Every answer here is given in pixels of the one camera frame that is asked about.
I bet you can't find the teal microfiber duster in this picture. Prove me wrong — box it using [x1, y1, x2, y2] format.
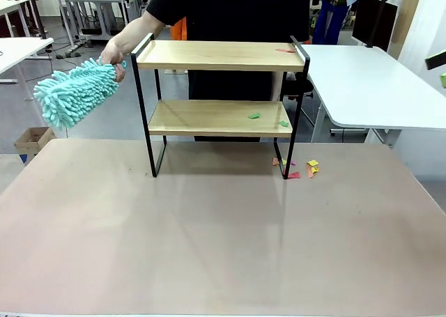
[33, 56, 128, 130]

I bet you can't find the person's right forearm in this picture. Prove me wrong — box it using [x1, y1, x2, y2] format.
[109, 10, 167, 55]

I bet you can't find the person's right hand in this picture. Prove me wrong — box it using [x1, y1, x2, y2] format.
[100, 38, 127, 84]

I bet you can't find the brown cardboard board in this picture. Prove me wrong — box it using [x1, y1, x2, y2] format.
[388, 0, 422, 61]

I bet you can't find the black clamp pole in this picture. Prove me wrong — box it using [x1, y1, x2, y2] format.
[364, 0, 393, 49]

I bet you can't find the large white curved table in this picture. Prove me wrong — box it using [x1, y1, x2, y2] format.
[298, 43, 446, 147]

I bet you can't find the bystander in blue trousers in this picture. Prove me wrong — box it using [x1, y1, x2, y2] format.
[311, 0, 360, 46]

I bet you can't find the black office chair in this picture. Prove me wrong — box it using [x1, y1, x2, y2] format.
[280, 71, 316, 123]

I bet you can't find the person in black shirt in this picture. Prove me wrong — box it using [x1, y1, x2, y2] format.
[146, 0, 311, 143]

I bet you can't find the orange garment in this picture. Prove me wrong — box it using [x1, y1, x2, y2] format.
[171, 17, 189, 41]

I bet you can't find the open cardboard box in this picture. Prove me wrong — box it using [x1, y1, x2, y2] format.
[13, 126, 56, 156]

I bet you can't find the white rectangular table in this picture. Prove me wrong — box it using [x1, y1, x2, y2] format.
[0, 37, 55, 102]

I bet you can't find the two-tier wooden black-frame shelf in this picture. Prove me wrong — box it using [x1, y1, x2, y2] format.
[130, 32, 312, 180]

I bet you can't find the black upright post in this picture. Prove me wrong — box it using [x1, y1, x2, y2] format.
[26, 0, 48, 39]

